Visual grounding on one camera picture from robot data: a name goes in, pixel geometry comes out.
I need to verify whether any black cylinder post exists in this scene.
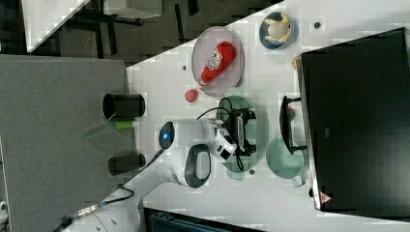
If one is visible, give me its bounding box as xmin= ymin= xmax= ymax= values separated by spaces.
xmin=108 ymin=154 xmax=146 ymax=176
xmin=102 ymin=94 xmax=146 ymax=121

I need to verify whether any beige plush toy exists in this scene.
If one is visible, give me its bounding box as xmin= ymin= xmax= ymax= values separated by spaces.
xmin=264 ymin=13 xmax=291 ymax=43

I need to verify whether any red ketchup bottle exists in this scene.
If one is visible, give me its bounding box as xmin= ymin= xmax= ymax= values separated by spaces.
xmin=198 ymin=42 xmax=237 ymax=86

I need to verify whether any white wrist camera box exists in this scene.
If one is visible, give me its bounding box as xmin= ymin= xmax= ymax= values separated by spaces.
xmin=211 ymin=129 xmax=237 ymax=163

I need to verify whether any blue grey bowl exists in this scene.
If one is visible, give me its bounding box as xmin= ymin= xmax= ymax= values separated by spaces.
xmin=259 ymin=12 xmax=299 ymax=50

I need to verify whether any black oven door handle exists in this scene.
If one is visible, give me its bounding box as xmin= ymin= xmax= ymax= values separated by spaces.
xmin=279 ymin=96 xmax=308 ymax=155

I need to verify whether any red strawberry toy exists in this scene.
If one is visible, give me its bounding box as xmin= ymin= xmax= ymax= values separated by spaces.
xmin=185 ymin=89 xmax=199 ymax=102

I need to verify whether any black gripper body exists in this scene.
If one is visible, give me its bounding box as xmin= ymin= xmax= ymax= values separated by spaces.
xmin=232 ymin=108 xmax=256 ymax=157

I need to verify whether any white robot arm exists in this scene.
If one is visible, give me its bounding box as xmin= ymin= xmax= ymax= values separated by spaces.
xmin=53 ymin=108 xmax=256 ymax=232

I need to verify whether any teal mug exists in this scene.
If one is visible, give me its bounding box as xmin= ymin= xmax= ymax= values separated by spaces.
xmin=265 ymin=138 xmax=306 ymax=188

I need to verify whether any green marker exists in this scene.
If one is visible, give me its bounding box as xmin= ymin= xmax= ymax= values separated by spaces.
xmin=114 ymin=121 xmax=133 ymax=131

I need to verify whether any black toaster oven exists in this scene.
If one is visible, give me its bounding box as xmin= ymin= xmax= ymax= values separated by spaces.
xmin=298 ymin=28 xmax=410 ymax=221

